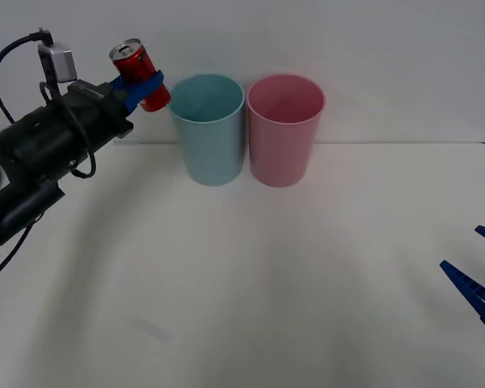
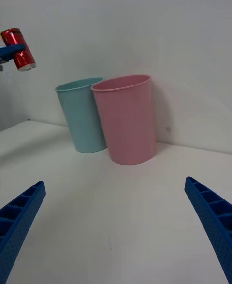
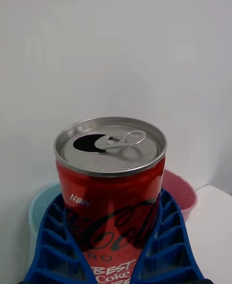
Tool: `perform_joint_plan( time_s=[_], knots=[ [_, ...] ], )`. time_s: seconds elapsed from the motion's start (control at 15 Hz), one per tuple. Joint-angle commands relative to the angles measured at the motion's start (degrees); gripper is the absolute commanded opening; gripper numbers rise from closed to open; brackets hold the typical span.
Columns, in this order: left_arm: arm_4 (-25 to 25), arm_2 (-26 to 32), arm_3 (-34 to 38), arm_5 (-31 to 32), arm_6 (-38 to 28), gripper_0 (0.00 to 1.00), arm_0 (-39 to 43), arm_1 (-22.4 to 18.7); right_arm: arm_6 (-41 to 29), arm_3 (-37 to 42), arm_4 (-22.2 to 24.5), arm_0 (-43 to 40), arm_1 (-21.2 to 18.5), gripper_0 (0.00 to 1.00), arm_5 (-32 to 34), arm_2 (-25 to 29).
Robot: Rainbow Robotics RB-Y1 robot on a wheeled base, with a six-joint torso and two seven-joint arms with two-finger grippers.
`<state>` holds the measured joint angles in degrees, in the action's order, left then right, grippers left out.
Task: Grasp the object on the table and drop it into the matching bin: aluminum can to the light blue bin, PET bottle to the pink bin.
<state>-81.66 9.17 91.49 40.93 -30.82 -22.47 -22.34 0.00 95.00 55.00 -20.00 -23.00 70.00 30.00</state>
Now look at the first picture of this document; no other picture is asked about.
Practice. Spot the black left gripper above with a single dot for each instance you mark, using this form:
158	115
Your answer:
93	117

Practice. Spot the red drink can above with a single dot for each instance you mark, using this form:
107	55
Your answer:
135	64

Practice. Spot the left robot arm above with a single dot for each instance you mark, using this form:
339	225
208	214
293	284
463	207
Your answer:
24	210

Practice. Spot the pale blue plastic bin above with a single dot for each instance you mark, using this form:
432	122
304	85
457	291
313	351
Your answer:
210	153

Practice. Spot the pink plastic bin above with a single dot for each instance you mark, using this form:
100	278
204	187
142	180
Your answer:
281	157

